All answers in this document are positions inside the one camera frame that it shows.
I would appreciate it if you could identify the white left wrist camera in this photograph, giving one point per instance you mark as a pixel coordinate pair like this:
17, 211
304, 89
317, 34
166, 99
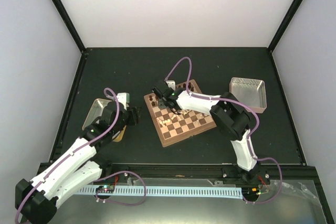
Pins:
124, 99

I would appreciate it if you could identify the dark chess pieces row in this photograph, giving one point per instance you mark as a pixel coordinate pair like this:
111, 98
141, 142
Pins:
189, 85

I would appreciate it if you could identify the metal tray yellow rim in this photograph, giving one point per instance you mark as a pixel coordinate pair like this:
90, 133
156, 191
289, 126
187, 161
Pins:
99, 113

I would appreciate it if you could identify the light blue slotted cable duct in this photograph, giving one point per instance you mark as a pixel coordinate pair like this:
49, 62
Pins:
163, 191

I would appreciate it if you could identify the light chess pieces pile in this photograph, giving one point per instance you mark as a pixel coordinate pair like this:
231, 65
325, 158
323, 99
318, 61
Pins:
166, 117

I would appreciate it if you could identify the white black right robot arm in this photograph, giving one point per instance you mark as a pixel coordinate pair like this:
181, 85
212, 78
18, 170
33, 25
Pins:
230, 116

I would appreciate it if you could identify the black mounting rail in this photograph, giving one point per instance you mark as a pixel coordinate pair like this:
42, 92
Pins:
228, 172

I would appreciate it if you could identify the wooden chess board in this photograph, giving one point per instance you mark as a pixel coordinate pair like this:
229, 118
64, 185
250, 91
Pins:
173, 128

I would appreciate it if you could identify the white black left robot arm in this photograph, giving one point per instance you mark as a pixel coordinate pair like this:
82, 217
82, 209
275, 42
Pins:
38, 199

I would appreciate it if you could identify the pink plastic bin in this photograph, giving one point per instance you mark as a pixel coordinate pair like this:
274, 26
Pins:
251, 92

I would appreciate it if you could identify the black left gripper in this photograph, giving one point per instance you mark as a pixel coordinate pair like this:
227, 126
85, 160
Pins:
132, 118

